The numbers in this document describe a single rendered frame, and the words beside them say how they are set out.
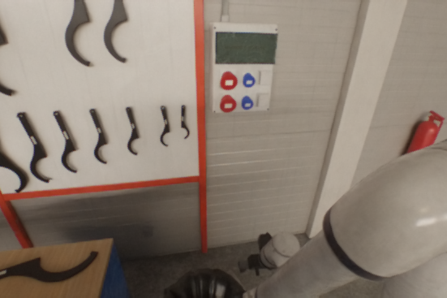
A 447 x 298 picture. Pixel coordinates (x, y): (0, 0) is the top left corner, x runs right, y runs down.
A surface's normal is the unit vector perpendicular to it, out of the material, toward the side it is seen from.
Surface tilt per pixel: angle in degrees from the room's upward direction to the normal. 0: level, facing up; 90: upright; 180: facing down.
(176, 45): 90
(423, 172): 24
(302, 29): 90
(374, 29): 90
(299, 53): 90
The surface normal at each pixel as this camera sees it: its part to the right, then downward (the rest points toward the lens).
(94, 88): 0.21, 0.45
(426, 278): -0.76, 0.24
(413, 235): -0.42, 0.14
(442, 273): -0.55, 0.29
